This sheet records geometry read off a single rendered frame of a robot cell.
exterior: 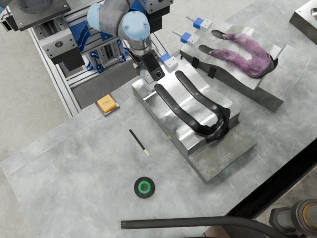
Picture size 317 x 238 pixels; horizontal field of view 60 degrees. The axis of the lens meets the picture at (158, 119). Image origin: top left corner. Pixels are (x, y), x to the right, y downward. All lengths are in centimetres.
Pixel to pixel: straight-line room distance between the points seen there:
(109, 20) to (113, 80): 116
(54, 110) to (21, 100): 29
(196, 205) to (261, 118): 47
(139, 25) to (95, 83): 124
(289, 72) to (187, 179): 61
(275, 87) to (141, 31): 64
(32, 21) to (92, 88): 84
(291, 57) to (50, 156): 110
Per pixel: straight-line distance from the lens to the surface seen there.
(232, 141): 112
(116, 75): 201
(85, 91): 199
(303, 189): 125
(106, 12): 87
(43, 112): 227
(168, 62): 118
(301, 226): 95
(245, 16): 155
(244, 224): 100
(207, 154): 108
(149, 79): 112
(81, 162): 117
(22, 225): 211
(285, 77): 125
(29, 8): 129
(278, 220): 113
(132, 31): 81
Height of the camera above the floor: 189
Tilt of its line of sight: 67 degrees down
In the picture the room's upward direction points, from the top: 3 degrees counter-clockwise
